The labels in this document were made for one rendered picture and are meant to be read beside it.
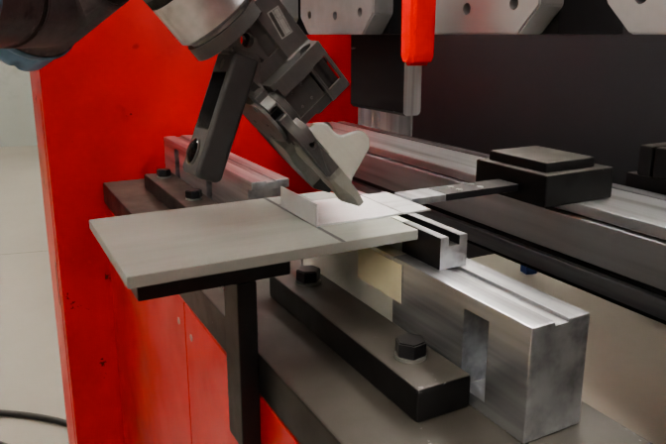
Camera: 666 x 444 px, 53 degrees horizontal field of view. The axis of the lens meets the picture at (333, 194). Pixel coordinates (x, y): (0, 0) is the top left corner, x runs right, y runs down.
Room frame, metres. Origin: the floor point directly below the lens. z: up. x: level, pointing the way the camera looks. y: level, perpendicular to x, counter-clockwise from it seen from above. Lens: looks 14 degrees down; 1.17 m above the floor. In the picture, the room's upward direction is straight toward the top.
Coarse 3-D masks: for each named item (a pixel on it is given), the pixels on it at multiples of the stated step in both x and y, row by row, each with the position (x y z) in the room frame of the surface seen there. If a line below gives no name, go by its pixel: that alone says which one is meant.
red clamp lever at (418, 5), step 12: (408, 0) 0.50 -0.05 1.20; (420, 0) 0.49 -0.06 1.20; (432, 0) 0.50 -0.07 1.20; (408, 12) 0.50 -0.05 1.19; (420, 12) 0.49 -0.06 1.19; (432, 12) 0.50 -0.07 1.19; (408, 24) 0.50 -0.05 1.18; (420, 24) 0.49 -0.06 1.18; (432, 24) 0.50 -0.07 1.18; (408, 36) 0.50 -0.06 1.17; (420, 36) 0.50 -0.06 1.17; (432, 36) 0.50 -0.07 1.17; (408, 48) 0.50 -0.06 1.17; (420, 48) 0.50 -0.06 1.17; (432, 48) 0.50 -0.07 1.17; (408, 60) 0.50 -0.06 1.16; (420, 60) 0.50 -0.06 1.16
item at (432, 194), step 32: (480, 160) 0.82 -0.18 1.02; (512, 160) 0.78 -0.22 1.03; (544, 160) 0.75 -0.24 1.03; (576, 160) 0.76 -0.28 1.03; (416, 192) 0.71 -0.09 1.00; (448, 192) 0.71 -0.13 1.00; (480, 192) 0.73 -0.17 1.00; (512, 192) 0.76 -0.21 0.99; (544, 192) 0.72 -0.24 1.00; (576, 192) 0.74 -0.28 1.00; (608, 192) 0.77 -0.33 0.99
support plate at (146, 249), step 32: (320, 192) 0.73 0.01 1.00; (96, 224) 0.60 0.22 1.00; (128, 224) 0.60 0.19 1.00; (160, 224) 0.60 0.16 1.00; (192, 224) 0.60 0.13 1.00; (224, 224) 0.60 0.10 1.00; (256, 224) 0.60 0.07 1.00; (288, 224) 0.60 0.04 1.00; (352, 224) 0.60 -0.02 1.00; (384, 224) 0.60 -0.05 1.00; (128, 256) 0.51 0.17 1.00; (160, 256) 0.51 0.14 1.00; (192, 256) 0.51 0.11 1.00; (224, 256) 0.51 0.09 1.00; (256, 256) 0.51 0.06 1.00; (288, 256) 0.52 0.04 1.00; (128, 288) 0.46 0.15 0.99
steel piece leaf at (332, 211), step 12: (288, 192) 0.65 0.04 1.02; (288, 204) 0.65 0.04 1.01; (300, 204) 0.62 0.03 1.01; (312, 204) 0.60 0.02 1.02; (324, 204) 0.67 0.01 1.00; (336, 204) 0.67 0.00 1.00; (348, 204) 0.67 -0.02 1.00; (372, 204) 0.67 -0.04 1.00; (300, 216) 0.63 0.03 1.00; (312, 216) 0.60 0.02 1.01; (324, 216) 0.62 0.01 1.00; (336, 216) 0.62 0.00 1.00; (348, 216) 0.62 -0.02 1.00; (360, 216) 0.62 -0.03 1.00; (372, 216) 0.62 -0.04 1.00; (384, 216) 0.63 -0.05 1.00
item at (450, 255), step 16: (416, 224) 0.60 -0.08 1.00; (432, 224) 0.61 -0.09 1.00; (416, 240) 0.59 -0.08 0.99; (432, 240) 0.57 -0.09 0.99; (448, 240) 0.56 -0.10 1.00; (464, 240) 0.57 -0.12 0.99; (416, 256) 0.59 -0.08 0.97; (432, 256) 0.57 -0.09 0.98; (448, 256) 0.56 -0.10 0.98; (464, 256) 0.57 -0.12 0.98
